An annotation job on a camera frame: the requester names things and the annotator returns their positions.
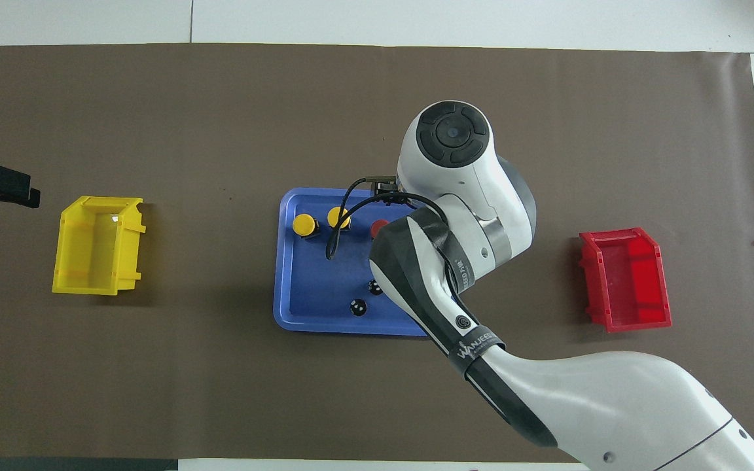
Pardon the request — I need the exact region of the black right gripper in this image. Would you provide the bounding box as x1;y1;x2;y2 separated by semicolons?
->
372;180;412;200

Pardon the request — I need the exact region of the yellow plastic bin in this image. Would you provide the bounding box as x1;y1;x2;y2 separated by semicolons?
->
52;196;147;296

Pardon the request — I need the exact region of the blue plastic tray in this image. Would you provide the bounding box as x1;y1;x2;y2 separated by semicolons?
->
274;188;466;337

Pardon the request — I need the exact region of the red plastic bin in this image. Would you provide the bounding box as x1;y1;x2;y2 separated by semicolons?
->
579;227;673;334

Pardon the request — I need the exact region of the brown table mat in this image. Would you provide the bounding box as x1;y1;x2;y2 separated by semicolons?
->
0;43;754;465

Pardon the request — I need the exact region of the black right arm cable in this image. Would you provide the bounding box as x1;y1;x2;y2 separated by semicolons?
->
325;174;456;261

